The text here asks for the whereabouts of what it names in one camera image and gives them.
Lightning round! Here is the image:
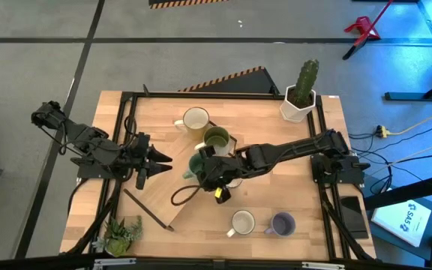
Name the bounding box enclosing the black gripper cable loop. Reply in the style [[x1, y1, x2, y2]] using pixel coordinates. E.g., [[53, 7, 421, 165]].
[[169, 184, 203, 207]]

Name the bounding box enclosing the white faceted planter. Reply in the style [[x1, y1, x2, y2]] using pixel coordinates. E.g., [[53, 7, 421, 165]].
[[279, 84, 317, 124]]

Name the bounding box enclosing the black hazard-striped ramp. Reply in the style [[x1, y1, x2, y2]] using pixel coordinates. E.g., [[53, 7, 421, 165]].
[[148, 0, 230, 10], [178, 65, 281, 95]]

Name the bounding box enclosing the yellow mug with white handle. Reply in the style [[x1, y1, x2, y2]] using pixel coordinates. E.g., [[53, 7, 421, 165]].
[[173, 106, 211, 140]]

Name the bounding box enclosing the green cactus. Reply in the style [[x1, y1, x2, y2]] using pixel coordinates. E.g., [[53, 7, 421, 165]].
[[293, 58, 320, 108]]

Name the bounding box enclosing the black tablet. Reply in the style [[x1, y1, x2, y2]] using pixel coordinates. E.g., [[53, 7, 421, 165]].
[[338, 195, 370, 240]]

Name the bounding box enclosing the white printed box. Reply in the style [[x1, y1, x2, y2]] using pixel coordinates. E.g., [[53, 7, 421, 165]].
[[370, 198, 432, 248]]

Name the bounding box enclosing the white mug with green interior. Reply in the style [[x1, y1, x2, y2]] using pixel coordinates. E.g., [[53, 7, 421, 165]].
[[194, 126, 232, 157]]

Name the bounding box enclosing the green succulent plant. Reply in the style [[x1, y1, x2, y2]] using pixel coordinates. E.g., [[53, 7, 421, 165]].
[[91, 214, 144, 258]]

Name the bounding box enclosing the black table frame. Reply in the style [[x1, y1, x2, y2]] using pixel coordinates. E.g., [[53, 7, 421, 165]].
[[60, 85, 378, 262]]

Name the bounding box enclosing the silver bracket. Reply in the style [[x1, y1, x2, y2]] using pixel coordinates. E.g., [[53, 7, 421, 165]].
[[93, 257, 137, 270], [301, 261, 347, 270]]

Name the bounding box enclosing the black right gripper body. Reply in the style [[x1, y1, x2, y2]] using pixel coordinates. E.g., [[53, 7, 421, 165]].
[[196, 145, 242, 206]]

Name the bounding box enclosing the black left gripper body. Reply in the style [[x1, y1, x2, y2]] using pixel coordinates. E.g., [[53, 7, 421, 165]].
[[128, 133, 152, 191]]

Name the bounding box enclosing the purple mug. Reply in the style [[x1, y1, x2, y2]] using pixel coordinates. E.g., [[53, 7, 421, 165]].
[[263, 211, 297, 238]]

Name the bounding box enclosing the red metal stand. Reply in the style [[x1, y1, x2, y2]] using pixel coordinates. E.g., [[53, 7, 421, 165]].
[[342, 0, 394, 61]]

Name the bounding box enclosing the black metal beam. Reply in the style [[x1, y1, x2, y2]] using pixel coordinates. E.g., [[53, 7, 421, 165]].
[[361, 170, 432, 211]]

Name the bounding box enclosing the black metal stand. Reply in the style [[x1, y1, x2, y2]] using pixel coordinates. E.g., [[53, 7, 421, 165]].
[[383, 0, 432, 102]]

